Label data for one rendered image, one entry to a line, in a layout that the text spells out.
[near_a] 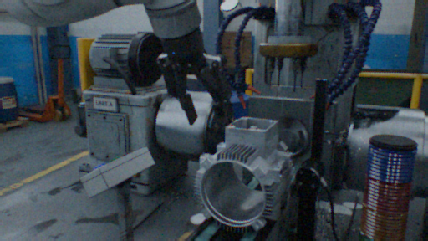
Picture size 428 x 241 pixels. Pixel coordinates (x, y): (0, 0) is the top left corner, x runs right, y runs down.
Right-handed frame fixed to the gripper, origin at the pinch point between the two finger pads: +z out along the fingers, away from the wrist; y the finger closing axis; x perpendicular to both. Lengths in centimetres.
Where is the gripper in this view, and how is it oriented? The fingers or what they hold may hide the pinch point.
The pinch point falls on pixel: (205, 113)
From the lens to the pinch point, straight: 76.1
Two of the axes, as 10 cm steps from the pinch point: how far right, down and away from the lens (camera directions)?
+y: -8.9, -1.1, 4.4
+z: 2.2, 7.3, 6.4
